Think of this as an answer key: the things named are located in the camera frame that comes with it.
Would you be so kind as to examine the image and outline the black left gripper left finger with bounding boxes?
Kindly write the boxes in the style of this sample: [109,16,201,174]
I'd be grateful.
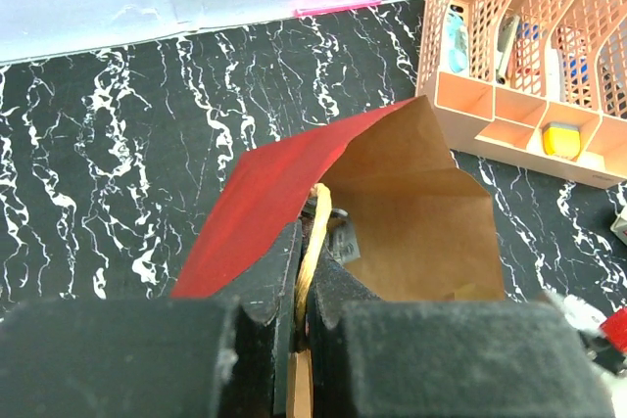
[1,222,303,417]

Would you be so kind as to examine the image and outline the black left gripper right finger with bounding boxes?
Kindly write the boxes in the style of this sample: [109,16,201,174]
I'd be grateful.
[308,256,614,417]

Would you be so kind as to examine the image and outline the red brown paper bag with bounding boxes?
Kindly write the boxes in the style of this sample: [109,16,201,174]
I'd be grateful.
[169,94,506,418]

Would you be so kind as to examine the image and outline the white cardboard box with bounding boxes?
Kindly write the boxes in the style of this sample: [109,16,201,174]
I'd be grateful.
[610,207,627,245]

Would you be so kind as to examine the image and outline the yellow sponge block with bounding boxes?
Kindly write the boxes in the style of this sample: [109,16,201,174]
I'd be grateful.
[542,121,581,161]

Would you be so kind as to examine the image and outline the blue white stapler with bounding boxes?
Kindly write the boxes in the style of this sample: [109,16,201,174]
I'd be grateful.
[444,6,469,75]

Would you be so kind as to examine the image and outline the pink desk organizer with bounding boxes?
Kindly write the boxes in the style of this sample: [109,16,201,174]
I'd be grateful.
[416,0,626,189]

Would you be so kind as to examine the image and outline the pink tape strip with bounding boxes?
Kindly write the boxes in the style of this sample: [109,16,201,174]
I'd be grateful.
[293,0,381,18]

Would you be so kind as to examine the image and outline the black white stapler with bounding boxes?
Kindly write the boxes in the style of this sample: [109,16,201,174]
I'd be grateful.
[495,14,520,85]

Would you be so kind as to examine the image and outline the blue small box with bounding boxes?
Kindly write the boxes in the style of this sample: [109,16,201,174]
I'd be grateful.
[563,55,589,97]

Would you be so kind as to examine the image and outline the blue eraser block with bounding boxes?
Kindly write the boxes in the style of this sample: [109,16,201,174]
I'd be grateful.
[515,22,539,50]

